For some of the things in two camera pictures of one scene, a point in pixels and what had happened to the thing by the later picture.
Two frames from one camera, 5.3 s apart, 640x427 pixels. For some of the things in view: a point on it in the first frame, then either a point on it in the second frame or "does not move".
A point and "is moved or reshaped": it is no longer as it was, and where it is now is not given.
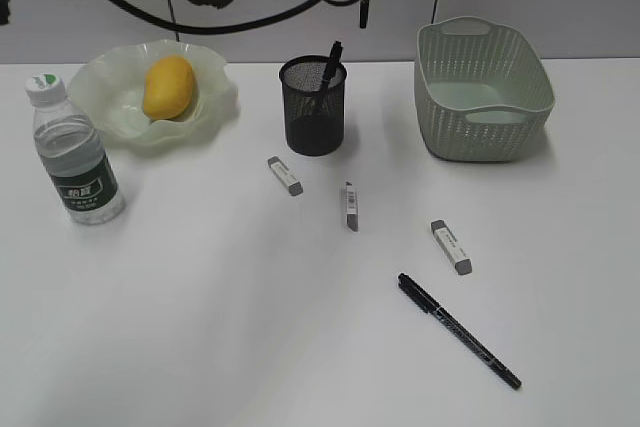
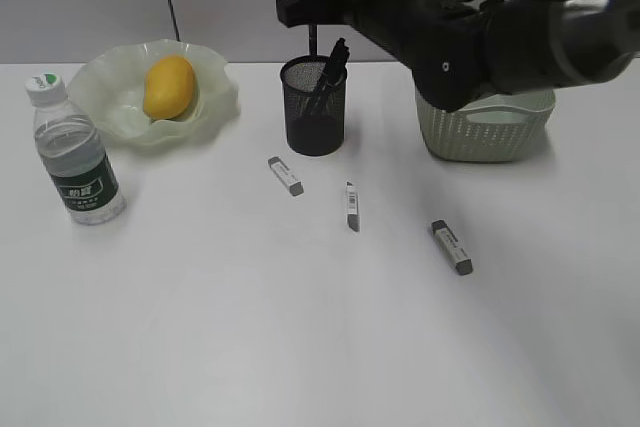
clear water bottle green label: (75, 152) does not move
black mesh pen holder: (314, 118) does not move
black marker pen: (364, 0) is moved or reshaped
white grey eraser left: (294, 186) does not move
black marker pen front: (461, 333) -> (312, 39)
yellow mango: (168, 88) does not move
